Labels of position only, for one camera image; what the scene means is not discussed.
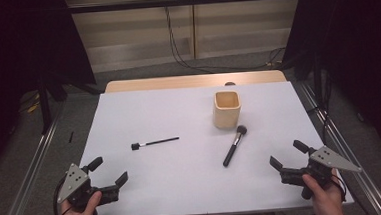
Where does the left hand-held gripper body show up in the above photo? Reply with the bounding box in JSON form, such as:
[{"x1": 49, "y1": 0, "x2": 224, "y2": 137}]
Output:
[{"x1": 54, "y1": 160, "x2": 123, "y2": 215}]

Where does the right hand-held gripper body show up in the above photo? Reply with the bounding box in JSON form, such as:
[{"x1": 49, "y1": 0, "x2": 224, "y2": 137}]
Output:
[{"x1": 277, "y1": 142, "x2": 364, "y2": 202}]

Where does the thin black makeup brush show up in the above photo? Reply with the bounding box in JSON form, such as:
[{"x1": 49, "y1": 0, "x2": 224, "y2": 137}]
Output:
[{"x1": 130, "y1": 136, "x2": 181, "y2": 151}]

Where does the large black makeup brush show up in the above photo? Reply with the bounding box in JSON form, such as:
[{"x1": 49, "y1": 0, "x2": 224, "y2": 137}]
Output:
[{"x1": 220, "y1": 124, "x2": 250, "y2": 169}]

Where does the beige square cup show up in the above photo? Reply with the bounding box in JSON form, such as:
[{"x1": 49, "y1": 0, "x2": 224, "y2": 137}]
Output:
[{"x1": 211, "y1": 88, "x2": 244, "y2": 131}]

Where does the person's right hand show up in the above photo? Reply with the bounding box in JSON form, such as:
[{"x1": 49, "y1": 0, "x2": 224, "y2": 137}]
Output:
[{"x1": 301, "y1": 167, "x2": 347, "y2": 215}]

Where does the black metal stand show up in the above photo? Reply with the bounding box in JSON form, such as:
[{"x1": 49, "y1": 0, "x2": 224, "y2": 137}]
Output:
[
  {"x1": 35, "y1": 71, "x2": 106, "y2": 136},
  {"x1": 304, "y1": 53, "x2": 334, "y2": 138}
]

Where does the black curtain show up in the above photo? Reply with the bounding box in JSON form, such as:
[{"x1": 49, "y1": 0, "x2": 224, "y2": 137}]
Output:
[
  {"x1": 0, "y1": 0, "x2": 102, "y2": 180},
  {"x1": 277, "y1": 0, "x2": 381, "y2": 171}
]

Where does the light wooden desk leg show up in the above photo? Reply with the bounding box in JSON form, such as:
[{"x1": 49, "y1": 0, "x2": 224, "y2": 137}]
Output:
[{"x1": 189, "y1": 0, "x2": 200, "y2": 60}]

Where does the black horizontal desk bar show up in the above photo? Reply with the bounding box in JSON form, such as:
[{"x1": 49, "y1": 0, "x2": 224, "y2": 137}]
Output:
[{"x1": 66, "y1": 0, "x2": 302, "y2": 15}]

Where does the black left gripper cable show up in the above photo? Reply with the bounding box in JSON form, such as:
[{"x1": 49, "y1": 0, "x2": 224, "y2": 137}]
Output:
[{"x1": 51, "y1": 176, "x2": 73, "y2": 215}]

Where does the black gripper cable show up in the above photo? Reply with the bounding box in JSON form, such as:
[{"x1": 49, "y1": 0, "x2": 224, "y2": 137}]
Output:
[
  {"x1": 329, "y1": 172, "x2": 349, "y2": 204},
  {"x1": 51, "y1": 176, "x2": 73, "y2": 215}
]

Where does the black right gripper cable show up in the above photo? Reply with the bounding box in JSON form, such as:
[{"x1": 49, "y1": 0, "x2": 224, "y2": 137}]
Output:
[{"x1": 329, "y1": 172, "x2": 349, "y2": 204}]

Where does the metal floor rail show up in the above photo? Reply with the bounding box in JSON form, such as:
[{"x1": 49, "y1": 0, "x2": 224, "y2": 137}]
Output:
[
  {"x1": 296, "y1": 75, "x2": 381, "y2": 215},
  {"x1": 0, "y1": 101, "x2": 73, "y2": 215}
]

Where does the yellow floor cable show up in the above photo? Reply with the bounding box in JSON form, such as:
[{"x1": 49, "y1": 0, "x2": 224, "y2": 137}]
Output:
[{"x1": 16, "y1": 91, "x2": 43, "y2": 115}]

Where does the black power cable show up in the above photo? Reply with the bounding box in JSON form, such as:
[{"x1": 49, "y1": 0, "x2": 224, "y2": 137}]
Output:
[
  {"x1": 165, "y1": 0, "x2": 287, "y2": 77},
  {"x1": 163, "y1": 0, "x2": 287, "y2": 77}
]

